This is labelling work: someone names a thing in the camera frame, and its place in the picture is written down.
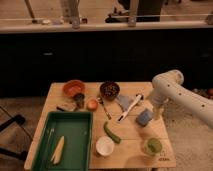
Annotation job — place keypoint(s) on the green cup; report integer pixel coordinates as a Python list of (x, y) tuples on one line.
[(153, 146)]

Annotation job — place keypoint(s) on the orange fruit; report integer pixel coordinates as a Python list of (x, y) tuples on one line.
[(92, 105)]

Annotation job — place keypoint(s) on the green cucumber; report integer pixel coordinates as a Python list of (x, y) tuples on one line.
[(113, 136)]

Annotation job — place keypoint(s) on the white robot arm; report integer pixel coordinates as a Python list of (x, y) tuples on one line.
[(168, 85)]

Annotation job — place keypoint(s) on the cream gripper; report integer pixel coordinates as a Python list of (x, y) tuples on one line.
[(158, 109)]

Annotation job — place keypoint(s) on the white paper cup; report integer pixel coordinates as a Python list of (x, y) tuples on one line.
[(105, 146)]

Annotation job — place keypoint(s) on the dark small cup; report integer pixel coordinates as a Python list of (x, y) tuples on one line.
[(79, 99)]

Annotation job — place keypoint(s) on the white handled brush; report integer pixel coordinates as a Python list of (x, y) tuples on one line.
[(125, 113)]

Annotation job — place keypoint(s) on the black chair base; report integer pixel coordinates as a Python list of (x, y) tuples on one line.
[(9, 129)]

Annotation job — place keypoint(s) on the small beige object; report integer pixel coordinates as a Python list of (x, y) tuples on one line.
[(66, 107)]

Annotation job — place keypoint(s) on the orange bowl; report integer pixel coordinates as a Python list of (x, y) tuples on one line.
[(73, 87)]

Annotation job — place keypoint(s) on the blue sponge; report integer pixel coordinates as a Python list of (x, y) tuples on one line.
[(144, 117)]

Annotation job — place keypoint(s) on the metal spoon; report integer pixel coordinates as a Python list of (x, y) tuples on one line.
[(100, 100)]

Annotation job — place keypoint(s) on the dark brown bowl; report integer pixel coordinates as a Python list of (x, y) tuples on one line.
[(109, 90)]

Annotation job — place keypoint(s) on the green plastic tray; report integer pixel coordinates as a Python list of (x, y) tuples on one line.
[(76, 127)]

